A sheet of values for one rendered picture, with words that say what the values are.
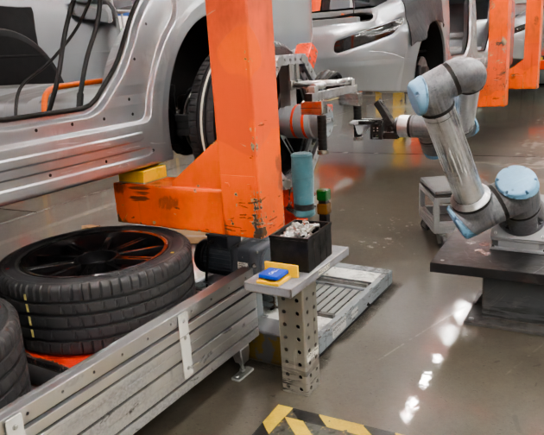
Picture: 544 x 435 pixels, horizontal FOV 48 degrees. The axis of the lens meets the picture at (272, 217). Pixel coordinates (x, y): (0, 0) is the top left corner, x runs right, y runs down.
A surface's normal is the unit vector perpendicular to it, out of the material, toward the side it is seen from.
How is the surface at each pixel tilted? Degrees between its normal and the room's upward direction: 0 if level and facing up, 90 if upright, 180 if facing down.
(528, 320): 90
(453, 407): 0
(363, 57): 89
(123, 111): 90
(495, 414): 0
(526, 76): 90
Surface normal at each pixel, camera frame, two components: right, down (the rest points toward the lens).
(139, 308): 0.59, 0.18
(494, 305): -0.47, 0.26
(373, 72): 0.06, 0.48
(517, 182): -0.32, -0.55
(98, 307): 0.27, 0.24
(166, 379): 0.86, 0.08
